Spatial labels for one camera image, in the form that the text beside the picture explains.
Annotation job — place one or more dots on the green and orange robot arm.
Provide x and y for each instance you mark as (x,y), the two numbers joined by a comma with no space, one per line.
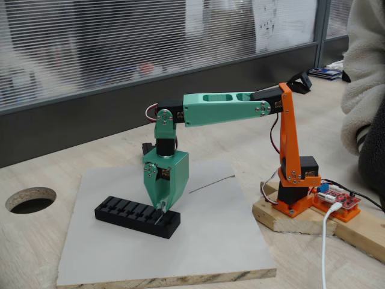
(216,113)

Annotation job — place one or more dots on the black slotted rack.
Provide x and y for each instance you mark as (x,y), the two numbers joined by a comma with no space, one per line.
(132,216)

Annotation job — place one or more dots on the grey board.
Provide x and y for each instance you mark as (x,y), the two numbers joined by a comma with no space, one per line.
(210,234)

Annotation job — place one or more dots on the wooden base block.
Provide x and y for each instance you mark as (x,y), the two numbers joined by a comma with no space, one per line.
(300,224)

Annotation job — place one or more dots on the black folding stand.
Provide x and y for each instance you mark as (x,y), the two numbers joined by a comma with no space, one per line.
(297,87)

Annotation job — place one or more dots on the white printed paper sheet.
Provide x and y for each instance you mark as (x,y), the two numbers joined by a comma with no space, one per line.
(270,27)

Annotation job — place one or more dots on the red controller board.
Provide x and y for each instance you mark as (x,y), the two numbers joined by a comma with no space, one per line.
(346,200)

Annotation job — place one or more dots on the blue printed booklets stack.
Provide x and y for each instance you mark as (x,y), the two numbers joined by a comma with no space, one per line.
(325,73)

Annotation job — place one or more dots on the wooden base plank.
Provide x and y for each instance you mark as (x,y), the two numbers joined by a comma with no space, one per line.
(361,238)

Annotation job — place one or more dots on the person in white fleece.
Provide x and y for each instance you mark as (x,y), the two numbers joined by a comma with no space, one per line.
(364,75)

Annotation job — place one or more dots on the black aluminium profile rail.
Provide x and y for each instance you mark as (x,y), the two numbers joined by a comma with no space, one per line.
(147,149)

